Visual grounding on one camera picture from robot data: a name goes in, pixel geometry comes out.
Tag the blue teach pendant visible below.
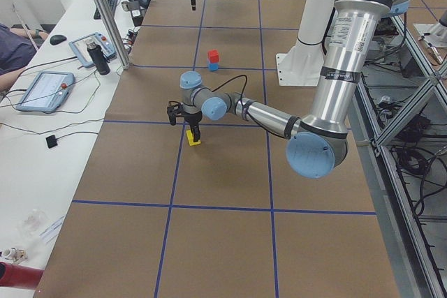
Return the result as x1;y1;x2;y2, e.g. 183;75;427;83
15;71;75;113
68;32;116;68

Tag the person in dark shirt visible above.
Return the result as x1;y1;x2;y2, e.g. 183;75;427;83
1;24;49;91

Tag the far blue teach pendant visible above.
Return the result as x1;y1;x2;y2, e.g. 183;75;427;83
68;32;116;68

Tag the red cylinder object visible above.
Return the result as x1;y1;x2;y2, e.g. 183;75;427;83
1;262;44;290

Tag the red wooden block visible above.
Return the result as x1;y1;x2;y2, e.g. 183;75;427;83
207;50;219;64

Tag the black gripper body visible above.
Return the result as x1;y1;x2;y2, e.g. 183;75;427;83
184;112;203;127

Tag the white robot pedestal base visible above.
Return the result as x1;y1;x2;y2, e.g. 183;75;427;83
276;0;335;87

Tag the yellow wooden block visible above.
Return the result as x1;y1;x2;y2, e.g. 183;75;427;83
186;129;201;147

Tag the blue wooden block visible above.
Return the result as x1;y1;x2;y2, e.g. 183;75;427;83
207;63;219;71

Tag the near blue teach pendant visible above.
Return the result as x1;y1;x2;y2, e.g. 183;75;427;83
15;71;75;113

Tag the small black square pad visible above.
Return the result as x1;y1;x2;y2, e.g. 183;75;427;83
45;135;58;149

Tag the black computer mouse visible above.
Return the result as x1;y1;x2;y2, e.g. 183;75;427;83
50;34;67;46

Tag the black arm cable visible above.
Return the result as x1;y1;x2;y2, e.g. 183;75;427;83
209;74;298;138

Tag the black water bottle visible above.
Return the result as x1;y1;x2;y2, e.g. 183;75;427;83
86;38;110;75

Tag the aluminium frame post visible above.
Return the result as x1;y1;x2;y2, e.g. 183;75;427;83
94;0;130;70

